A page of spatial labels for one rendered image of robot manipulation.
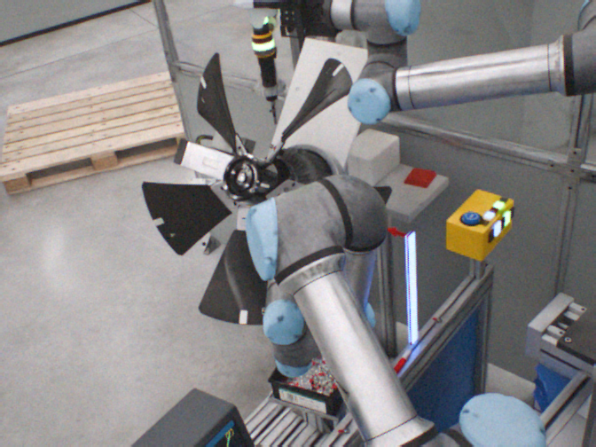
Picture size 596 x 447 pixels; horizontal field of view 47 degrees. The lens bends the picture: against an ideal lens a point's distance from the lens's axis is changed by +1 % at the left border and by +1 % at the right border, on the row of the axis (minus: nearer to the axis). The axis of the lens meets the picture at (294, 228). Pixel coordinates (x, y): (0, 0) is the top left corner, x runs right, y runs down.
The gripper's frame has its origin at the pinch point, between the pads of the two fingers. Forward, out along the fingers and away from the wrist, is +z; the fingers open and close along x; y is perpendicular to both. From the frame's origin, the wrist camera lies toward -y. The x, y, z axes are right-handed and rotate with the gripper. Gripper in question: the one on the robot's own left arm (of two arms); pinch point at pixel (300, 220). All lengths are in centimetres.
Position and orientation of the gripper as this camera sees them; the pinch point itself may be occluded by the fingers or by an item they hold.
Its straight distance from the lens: 155.8
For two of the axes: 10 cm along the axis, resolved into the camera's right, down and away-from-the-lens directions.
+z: 0.4, -6.0, 8.0
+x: 2.3, 7.9, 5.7
